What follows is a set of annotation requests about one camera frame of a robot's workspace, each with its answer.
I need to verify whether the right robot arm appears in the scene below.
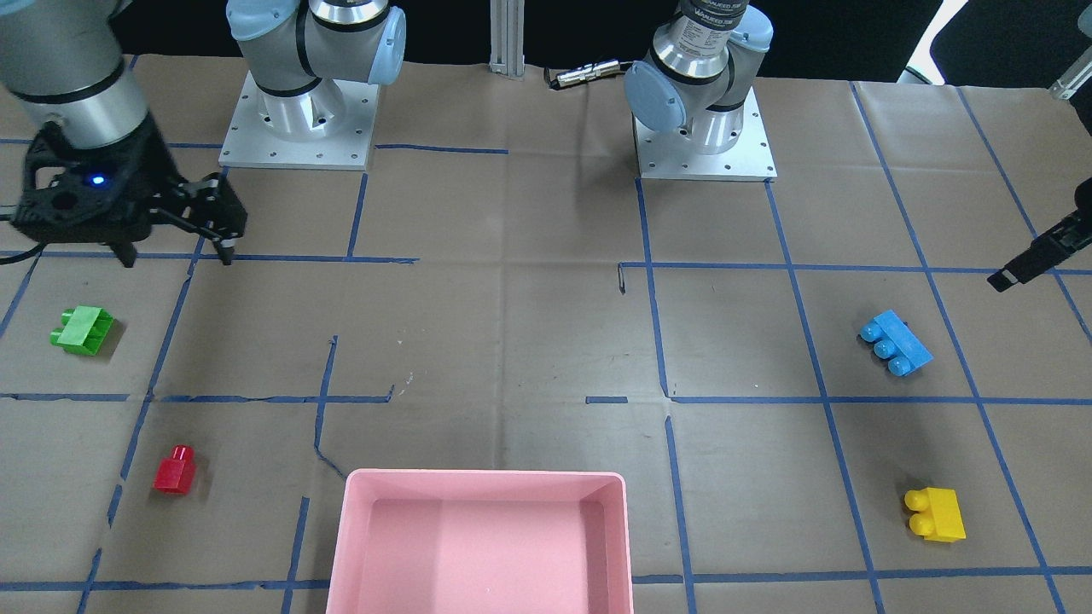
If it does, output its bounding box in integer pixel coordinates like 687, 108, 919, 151
3, 1, 407, 267

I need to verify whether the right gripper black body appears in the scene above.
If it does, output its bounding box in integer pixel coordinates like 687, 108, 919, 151
9, 115, 183, 244

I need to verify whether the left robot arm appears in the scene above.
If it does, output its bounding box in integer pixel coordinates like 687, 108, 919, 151
624, 1, 776, 182

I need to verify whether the blue toy block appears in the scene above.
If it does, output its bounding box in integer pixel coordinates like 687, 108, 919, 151
858, 310, 933, 377

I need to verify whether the yellow toy block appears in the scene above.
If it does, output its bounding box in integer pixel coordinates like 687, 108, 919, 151
903, 487, 968, 543

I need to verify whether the aluminium frame post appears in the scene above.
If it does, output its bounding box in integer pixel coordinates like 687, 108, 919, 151
488, 0, 526, 80

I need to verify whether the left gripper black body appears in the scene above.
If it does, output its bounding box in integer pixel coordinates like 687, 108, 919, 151
1075, 177, 1092, 224

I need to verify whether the green toy block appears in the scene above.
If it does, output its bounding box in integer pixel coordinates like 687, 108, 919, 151
49, 304, 114, 356

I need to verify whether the red toy block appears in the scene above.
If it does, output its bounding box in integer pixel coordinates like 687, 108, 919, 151
153, 444, 195, 496

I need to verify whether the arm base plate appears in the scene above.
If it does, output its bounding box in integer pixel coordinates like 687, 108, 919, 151
632, 90, 779, 182
218, 74, 380, 172

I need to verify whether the pink plastic box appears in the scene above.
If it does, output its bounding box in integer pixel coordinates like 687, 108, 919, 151
325, 469, 633, 613

